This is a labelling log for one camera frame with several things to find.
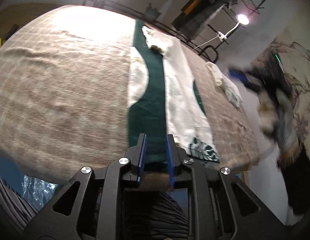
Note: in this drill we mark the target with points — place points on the beige plaid bed cover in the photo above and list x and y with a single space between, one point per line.
64 98

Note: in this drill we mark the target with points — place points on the green white printed t-shirt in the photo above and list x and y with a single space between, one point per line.
163 99

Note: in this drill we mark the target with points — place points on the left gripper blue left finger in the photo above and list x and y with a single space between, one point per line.
141 151

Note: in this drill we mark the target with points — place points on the landscape painting wall scroll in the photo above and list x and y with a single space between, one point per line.
293 47

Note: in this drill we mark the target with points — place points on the green potted plant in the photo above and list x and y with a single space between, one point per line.
151 14

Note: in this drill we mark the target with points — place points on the right gloved hand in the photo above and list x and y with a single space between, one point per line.
276 122

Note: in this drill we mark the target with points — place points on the folded white garment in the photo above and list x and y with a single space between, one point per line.
230 89

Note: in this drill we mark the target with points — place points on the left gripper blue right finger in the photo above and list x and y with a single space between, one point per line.
170 156

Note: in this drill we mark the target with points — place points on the grey plaid coat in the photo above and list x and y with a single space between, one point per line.
191 25

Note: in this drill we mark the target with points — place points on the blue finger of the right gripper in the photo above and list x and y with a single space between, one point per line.
237 74

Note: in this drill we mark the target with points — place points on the white clip lamp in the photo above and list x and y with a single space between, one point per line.
241 20

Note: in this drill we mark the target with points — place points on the yellow garment on rack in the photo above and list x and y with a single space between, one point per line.
190 6

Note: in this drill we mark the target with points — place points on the black clothes rack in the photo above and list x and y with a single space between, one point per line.
206 51

